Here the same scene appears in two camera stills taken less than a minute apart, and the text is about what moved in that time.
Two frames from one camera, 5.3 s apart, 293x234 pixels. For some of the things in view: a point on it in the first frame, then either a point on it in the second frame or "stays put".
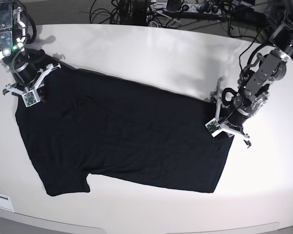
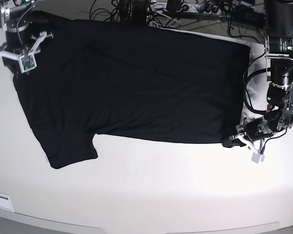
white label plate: (1, 200) stays put
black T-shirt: (120, 136) -> (93, 78)
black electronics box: (247, 16) stays put
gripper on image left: (31, 97) -> (27, 60)
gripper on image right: (225, 126) -> (254, 130)
